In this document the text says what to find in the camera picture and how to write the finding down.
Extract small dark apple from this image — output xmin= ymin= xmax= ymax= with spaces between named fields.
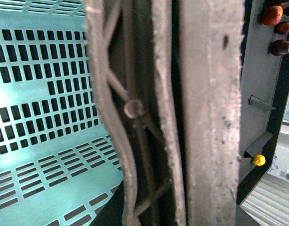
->
xmin=275 ymin=21 xmax=289 ymax=35

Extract black divider right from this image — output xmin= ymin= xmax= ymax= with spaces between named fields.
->
xmin=243 ymin=131 xmax=273 ymax=158

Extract white chest freezer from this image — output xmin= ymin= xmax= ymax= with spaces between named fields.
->
xmin=268 ymin=144 xmax=289 ymax=183

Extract dark apple back centre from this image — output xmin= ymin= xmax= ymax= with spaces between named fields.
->
xmin=271 ymin=0 xmax=289 ymax=9

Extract black divider left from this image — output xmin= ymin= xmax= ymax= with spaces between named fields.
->
xmin=249 ymin=95 xmax=276 ymax=111

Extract light green plastic basket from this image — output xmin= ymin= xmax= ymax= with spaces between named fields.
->
xmin=0 ymin=0 xmax=121 ymax=226

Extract black divider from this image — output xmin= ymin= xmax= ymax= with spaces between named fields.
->
xmin=243 ymin=131 xmax=273 ymax=158
xmin=249 ymin=95 xmax=276 ymax=111

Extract red yellow apple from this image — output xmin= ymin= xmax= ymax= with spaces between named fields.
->
xmin=261 ymin=5 xmax=283 ymax=26

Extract black upper shelf tray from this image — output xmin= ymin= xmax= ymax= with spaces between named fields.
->
xmin=236 ymin=0 xmax=289 ymax=204

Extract yellow lemon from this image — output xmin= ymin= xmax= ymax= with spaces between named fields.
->
xmin=252 ymin=154 xmax=266 ymax=166

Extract dark apple right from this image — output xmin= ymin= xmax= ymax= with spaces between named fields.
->
xmin=270 ymin=40 xmax=289 ymax=56

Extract white vertical blinds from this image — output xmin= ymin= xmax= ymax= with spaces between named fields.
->
xmin=241 ymin=174 xmax=289 ymax=226

